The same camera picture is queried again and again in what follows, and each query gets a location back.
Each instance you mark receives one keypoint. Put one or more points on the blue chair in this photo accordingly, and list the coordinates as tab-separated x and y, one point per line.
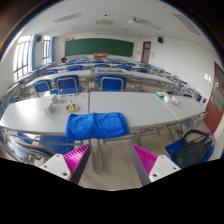
42	86
68	84
56	147
112	83
172	148

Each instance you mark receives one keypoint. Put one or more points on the green chalkboard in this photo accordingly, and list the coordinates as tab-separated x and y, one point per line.
99	47

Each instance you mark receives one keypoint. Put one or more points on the green and white packet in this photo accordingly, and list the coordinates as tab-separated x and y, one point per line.
160	95

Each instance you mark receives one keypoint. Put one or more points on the orange lectern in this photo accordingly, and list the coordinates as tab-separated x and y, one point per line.
100	55

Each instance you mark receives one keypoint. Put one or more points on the black bag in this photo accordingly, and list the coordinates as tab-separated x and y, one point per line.
193	151

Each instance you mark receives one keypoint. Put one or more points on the small white box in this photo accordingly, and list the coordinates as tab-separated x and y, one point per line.
55	99
48	108

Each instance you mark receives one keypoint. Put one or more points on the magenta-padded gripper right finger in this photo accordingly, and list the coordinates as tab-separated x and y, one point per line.
146	159

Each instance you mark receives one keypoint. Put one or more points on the ceiling air conditioner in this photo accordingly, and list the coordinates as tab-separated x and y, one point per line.
104	22

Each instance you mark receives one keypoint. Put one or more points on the blue towel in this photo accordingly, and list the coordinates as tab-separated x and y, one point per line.
96	126

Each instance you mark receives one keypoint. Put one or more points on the black wall speaker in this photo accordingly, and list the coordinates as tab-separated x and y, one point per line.
160	40
39	38

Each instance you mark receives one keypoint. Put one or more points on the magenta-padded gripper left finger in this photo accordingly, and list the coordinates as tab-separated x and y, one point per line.
77	158

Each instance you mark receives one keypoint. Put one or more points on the ceiling light panels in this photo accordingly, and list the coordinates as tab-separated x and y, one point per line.
68	17

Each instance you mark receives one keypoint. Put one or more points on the white wall switch panel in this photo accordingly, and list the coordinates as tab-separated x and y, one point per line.
208	78

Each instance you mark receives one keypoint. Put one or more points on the ceiling projector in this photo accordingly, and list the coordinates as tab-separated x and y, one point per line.
133	21

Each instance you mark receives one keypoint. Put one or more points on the group of blue chairs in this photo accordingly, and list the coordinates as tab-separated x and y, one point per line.
74	68

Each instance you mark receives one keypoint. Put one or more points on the red-brown door with window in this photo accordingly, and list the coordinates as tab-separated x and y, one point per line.
145	52
215	103

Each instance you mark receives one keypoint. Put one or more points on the tall window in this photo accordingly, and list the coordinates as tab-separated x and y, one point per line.
22	56
46	50

